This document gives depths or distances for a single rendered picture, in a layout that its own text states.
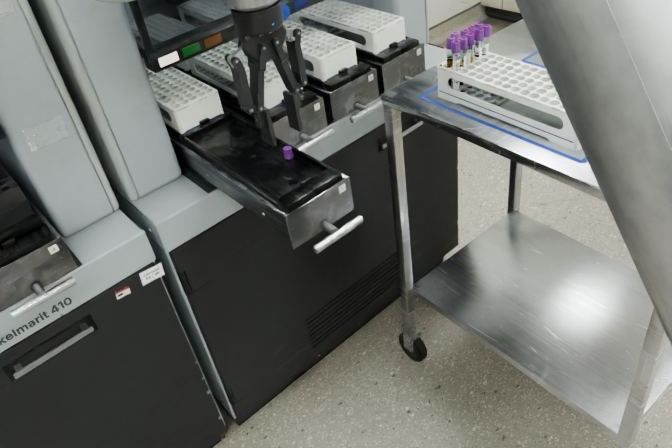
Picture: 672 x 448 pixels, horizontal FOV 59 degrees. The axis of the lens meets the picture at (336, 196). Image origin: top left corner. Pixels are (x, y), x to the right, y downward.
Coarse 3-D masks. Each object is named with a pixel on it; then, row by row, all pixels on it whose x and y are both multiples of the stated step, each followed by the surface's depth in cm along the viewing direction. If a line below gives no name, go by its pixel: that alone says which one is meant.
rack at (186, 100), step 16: (144, 64) 132; (160, 80) 124; (176, 80) 123; (192, 80) 122; (160, 96) 118; (176, 96) 118; (192, 96) 116; (208, 96) 115; (176, 112) 112; (192, 112) 114; (208, 112) 117; (176, 128) 115
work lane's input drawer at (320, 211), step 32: (224, 128) 117; (256, 128) 112; (192, 160) 112; (224, 160) 107; (256, 160) 106; (288, 160) 105; (224, 192) 107; (256, 192) 98; (288, 192) 95; (320, 192) 96; (288, 224) 93; (320, 224) 98; (352, 224) 97
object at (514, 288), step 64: (448, 128) 105; (512, 128) 100; (512, 192) 163; (512, 256) 152; (576, 256) 149; (512, 320) 136; (576, 320) 133; (640, 320) 131; (576, 384) 121; (640, 384) 98
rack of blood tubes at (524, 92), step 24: (456, 72) 106; (480, 72) 104; (504, 72) 104; (528, 72) 103; (456, 96) 108; (480, 96) 109; (504, 96) 99; (528, 96) 96; (552, 96) 96; (504, 120) 102; (528, 120) 98; (552, 120) 100; (576, 144) 92
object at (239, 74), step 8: (232, 64) 90; (240, 64) 90; (232, 72) 92; (240, 72) 91; (240, 80) 91; (240, 88) 93; (248, 88) 93; (240, 96) 94; (248, 96) 93; (240, 104) 95; (248, 104) 94; (248, 112) 95
